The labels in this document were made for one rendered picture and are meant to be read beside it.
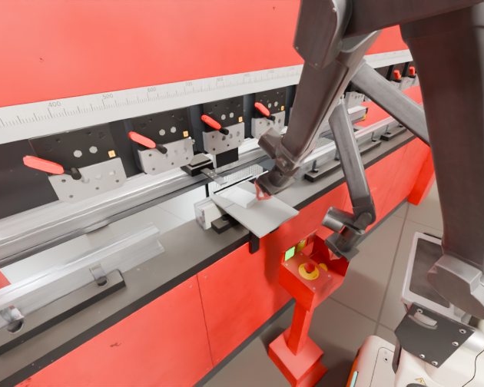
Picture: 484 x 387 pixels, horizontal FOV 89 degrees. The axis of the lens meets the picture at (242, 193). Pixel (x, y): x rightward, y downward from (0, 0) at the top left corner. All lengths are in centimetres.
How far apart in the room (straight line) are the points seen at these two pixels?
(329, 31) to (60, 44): 50
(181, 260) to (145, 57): 59
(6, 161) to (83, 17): 73
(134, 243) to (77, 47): 52
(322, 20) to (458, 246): 30
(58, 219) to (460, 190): 103
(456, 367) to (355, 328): 106
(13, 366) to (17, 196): 65
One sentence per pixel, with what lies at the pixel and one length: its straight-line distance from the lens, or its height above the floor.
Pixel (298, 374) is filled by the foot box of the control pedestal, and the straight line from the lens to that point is 151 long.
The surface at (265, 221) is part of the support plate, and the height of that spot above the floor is 100.
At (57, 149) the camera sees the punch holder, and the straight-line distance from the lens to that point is 66.
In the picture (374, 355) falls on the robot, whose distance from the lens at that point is 146.
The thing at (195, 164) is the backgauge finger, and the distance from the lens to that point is 108.
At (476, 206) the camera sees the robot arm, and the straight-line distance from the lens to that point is 33.
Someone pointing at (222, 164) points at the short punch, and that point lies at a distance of 89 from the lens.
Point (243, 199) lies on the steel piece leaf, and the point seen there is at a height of 100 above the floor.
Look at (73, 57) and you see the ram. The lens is 63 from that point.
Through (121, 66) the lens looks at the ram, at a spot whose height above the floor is 145.
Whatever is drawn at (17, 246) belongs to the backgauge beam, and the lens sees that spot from 108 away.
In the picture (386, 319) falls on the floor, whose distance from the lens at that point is 194.
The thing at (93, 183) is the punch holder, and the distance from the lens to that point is 69.
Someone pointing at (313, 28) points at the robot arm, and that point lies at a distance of 26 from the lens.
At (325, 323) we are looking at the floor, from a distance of 179.
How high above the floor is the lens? 152
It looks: 34 degrees down
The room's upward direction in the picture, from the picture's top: 1 degrees counter-clockwise
